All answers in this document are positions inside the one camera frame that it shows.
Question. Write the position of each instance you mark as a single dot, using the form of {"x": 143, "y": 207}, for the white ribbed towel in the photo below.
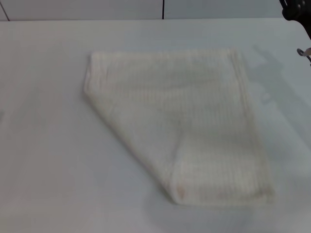
{"x": 175, "y": 116}

